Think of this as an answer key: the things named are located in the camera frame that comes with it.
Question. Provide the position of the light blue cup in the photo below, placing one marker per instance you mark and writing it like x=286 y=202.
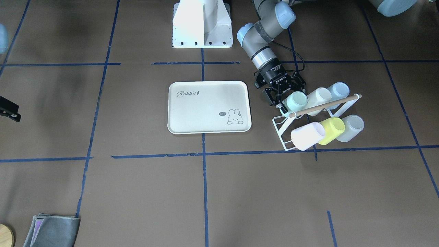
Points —
x=338 y=90

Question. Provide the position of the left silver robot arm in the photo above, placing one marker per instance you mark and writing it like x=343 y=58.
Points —
x=274 y=16

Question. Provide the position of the pink cup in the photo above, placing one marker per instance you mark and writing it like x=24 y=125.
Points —
x=307 y=135

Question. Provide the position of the grey cup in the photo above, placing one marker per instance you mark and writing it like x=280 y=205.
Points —
x=353 y=126

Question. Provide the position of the white pedestal column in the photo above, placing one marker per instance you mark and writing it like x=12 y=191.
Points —
x=202 y=24

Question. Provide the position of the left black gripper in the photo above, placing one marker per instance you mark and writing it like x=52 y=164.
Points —
x=273 y=75

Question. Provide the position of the yellow cup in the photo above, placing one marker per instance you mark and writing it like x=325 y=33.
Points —
x=333 y=127

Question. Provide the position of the cream rabbit tray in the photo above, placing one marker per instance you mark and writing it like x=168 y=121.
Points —
x=208 y=107

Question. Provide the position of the white cup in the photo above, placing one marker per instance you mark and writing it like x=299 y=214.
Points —
x=320 y=96

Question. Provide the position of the green cup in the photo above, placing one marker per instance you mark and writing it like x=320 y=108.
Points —
x=294 y=102

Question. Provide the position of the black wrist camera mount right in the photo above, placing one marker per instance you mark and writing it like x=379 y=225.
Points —
x=9 y=109

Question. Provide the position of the white wire cup rack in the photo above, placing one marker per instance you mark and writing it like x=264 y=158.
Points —
x=334 y=109

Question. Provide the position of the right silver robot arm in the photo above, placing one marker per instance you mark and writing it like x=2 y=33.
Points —
x=4 y=39

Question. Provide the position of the grey folded cloth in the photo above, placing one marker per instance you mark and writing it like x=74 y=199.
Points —
x=48 y=230

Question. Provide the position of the wooden mug tree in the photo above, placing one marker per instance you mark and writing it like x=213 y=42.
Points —
x=6 y=236

